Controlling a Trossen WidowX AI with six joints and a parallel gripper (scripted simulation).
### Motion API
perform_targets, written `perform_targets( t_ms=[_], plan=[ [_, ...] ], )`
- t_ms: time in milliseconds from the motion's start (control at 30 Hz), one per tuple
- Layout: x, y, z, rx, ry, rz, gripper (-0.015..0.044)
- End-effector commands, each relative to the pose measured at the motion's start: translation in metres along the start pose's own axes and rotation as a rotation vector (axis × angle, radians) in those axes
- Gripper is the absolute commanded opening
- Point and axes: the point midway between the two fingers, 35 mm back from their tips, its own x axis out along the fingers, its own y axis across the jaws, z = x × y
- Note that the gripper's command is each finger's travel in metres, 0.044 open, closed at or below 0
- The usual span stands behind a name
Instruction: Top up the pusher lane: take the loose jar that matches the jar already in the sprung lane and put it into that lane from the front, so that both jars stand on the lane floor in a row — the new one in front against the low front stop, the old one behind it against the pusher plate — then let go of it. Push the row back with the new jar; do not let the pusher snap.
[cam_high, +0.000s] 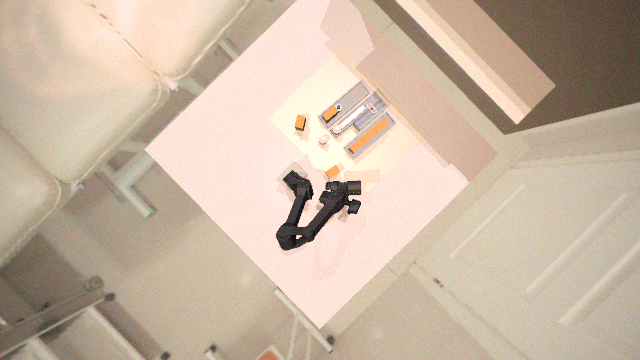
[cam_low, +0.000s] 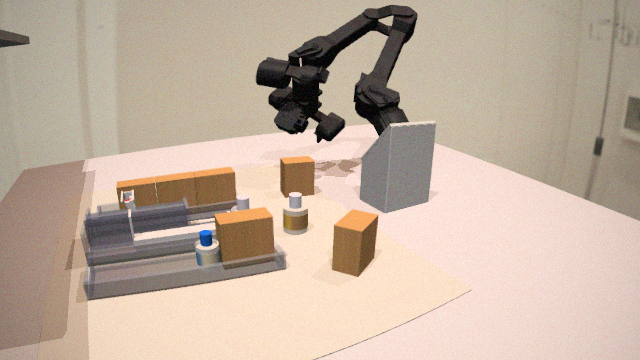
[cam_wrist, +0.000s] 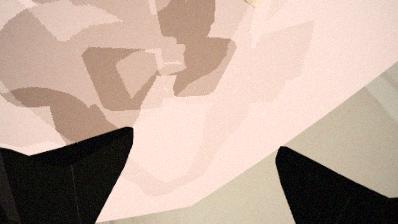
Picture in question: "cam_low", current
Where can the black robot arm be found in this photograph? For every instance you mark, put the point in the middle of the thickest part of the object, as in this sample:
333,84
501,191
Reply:
373,100

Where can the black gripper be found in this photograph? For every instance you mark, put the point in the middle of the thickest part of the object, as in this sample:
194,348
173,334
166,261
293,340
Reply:
329,125

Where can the grey jar with blue lid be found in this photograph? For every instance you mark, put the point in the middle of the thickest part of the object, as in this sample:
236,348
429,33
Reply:
207,249

